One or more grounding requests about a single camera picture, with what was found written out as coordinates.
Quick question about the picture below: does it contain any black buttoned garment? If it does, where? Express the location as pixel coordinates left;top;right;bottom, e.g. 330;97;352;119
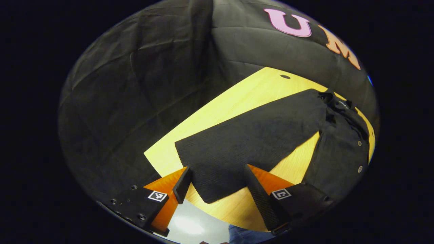
175;88;371;204

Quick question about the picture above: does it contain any person's blue jeans leg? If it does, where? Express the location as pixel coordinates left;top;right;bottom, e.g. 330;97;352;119
228;224;277;244

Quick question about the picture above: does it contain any black backdrop cloth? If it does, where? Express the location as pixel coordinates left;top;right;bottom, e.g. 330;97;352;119
58;0;378;204

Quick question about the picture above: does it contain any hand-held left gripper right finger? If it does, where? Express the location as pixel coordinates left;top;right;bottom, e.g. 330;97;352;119
244;164;334;237

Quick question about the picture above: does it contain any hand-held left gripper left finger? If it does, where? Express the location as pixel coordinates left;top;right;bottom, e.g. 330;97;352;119
97;166;193;238

